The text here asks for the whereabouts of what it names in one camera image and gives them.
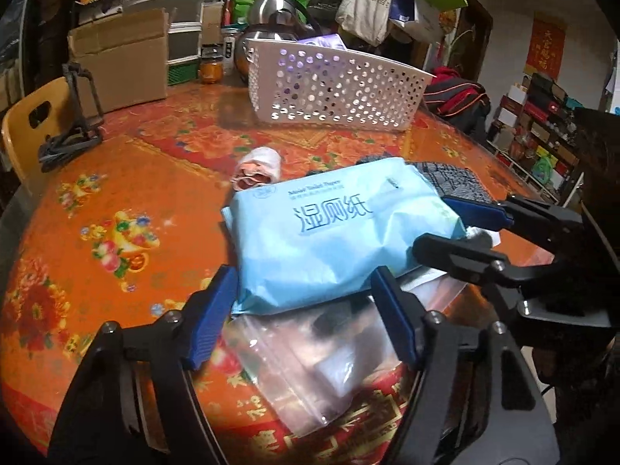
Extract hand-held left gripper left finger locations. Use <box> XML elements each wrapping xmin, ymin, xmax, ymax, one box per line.
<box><xmin>46</xmin><ymin>264</ymin><xmax>239</xmax><ymax>465</ymax></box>

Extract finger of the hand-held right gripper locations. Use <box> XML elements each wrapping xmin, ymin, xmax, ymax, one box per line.
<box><xmin>442</xmin><ymin>195</ymin><xmax>584</xmax><ymax>253</ymax></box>
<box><xmin>413</xmin><ymin>232</ymin><xmax>553</xmax><ymax>301</ymax></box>

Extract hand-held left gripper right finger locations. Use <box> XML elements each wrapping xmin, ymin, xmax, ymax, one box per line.
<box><xmin>370</xmin><ymin>266</ymin><xmax>558</xmax><ymax>465</ymax></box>

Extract clear plastic zip bag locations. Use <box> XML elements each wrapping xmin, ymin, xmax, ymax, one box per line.
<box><xmin>224</xmin><ymin>271</ymin><xmax>478</xmax><ymax>434</ymax></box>

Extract light blue wet wipes pack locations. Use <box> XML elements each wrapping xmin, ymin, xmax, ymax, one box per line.
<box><xmin>221</xmin><ymin>157</ymin><xmax>467</xmax><ymax>315</ymax></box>

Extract white perforated plastic basket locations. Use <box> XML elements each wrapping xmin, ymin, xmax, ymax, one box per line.
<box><xmin>242</xmin><ymin>38</ymin><xmax>437</xmax><ymax>133</ymax></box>

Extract dark grey knit cloth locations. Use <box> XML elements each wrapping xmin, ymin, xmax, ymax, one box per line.
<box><xmin>304</xmin><ymin>155</ymin><xmax>492</xmax><ymax>204</ymax></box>

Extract shelf of shoe boxes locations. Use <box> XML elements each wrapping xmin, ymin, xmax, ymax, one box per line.
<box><xmin>487</xmin><ymin>72</ymin><xmax>587</xmax><ymax>199</ymax></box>

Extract red and black jacket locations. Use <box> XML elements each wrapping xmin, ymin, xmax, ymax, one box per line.
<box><xmin>424</xmin><ymin>65</ymin><xmax>492</xmax><ymax>143</ymax></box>

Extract orange floral tablecloth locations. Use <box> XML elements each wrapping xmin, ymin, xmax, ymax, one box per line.
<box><xmin>0</xmin><ymin>75</ymin><xmax>582</xmax><ymax>465</ymax></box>

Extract pink rolled socks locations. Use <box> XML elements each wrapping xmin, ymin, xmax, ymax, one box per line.
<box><xmin>231</xmin><ymin>148</ymin><xmax>282</xmax><ymax>193</ymax></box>

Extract blue and white bag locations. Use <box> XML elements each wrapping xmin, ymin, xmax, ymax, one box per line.
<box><xmin>390</xmin><ymin>0</ymin><xmax>444</xmax><ymax>42</ymax></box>

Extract purple packet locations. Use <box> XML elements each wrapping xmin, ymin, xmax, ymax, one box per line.
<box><xmin>286</xmin><ymin>34</ymin><xmax>347</xmax><ymax>52</ymax></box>

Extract beige canvas tote bag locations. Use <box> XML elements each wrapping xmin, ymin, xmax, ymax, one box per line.
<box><xmin>335</xmin><ymin>0</ymin><xmax>400</xmax><ymax>45</ymax></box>

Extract green plastic tray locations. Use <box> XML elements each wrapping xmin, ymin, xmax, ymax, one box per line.
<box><xmin>167</xmin><ymin>60</ymin><xmax>202</xmax><ymax>86</ymax></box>

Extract glass jar orange contents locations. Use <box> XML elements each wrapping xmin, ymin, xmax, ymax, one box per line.
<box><xmin>200</xmin><ymin>45</ymin><xmax>224</xmax><ymax>83</ymax></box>

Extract black bag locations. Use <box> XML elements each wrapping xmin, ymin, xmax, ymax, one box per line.
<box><xmin>308</xmin><ymin>0</ymin><xmax>346</xmax><ymax>23</ymax></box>

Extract yellow wooden chair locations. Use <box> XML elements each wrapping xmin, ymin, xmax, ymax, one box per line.
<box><xmin>1</xmin><ymin>76</ymin><xmax>73</xmax><ymax>195</ymax></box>

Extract brown cardboard box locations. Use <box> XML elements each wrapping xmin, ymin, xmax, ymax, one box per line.
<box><xmin>68</xmin><ymin>8</ymin><xmax>170</xmax><ymax>117</ymax></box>

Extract glass bottle dark label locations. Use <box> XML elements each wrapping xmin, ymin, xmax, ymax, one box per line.
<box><xmin>221</xmin><ymin>26</ymin><xmax>240</xmax><ymax>76</ymax></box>

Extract stainless steel kettle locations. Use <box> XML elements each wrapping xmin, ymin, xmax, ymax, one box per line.
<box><xmin>234</xmin><ymin>0</ymin><xmax>311</xmax><ymax>83</ymax></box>

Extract white stacked drawer tower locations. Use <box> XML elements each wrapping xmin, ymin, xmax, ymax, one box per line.
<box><xmin>123</xmin><ymin>0</ymin><xmax>209</xmax><ymax>85</ymax></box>

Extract green shopping bag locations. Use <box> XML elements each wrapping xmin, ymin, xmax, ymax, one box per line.
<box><xmin>232</xmin><ymin>0</ymin><xmax>311</xmax><ymax>25</ymax></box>

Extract dark wooden glass cabinet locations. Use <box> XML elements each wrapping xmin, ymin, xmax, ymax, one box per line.
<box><xmin>0</xmin><ymin>0</ymin><xmax>78</xmax><ymax>107</ymax></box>

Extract dark carved wooden frame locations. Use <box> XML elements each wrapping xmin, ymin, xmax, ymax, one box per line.
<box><xmin>438</xmin><ymin>0</ymin><xmax>494</xmax><ymax>83</ymax></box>

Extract red wall poster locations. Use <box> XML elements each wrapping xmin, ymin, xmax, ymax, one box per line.
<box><xmin>525</xmin><ymin>14</ymin><xmax>567</xmax><ymax>83</ymax></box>

